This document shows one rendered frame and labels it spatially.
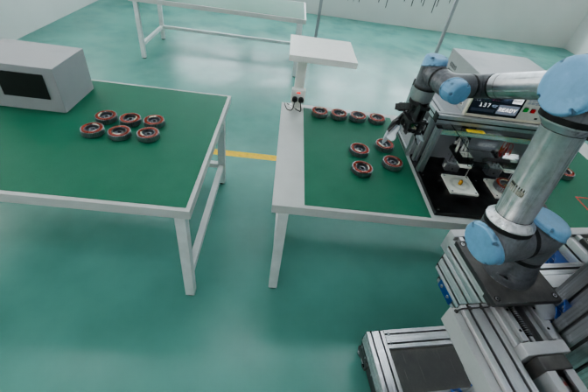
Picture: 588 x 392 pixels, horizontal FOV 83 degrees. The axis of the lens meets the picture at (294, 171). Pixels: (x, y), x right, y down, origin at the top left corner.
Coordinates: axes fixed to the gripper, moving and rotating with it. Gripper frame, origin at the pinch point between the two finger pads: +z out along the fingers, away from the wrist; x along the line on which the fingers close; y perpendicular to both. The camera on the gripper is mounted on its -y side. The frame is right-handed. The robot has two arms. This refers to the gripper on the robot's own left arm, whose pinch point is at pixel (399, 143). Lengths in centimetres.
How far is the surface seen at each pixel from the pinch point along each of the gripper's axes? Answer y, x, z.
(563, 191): -17, 121, 40
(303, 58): -71, -28, -4
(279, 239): -9, -40, 68
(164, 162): -36, -97, 40
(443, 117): -30.9, 36.9, 5.0
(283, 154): -45, -37, 40
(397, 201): -8.3, 16.3, 40.2
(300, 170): -32, -29, 40
